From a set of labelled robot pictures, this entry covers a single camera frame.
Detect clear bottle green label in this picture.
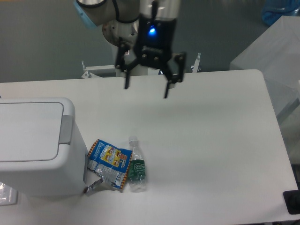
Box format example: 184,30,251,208
127,136,147,193

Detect white trash can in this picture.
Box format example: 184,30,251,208
0,97,87,196

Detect black device at table edge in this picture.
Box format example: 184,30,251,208
283,190,300,215

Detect small silver foil wrapper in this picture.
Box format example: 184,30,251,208
82,177,104,195

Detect blue water jug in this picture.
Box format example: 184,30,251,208
261,0,300,26

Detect white covered box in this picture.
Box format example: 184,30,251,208
230,16,300,114

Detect blue snack wrapper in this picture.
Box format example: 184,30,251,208
87,139,133,190

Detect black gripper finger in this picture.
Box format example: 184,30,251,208
160,52,187,98
115,38,141,89

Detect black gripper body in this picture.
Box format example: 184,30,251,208
134,14,177,68

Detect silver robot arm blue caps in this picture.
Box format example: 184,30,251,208
74,0,187,97

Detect silver table clamp bolt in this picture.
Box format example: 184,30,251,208
190,53,202,73

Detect clear plastic bag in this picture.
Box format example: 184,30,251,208
0,182,18,206

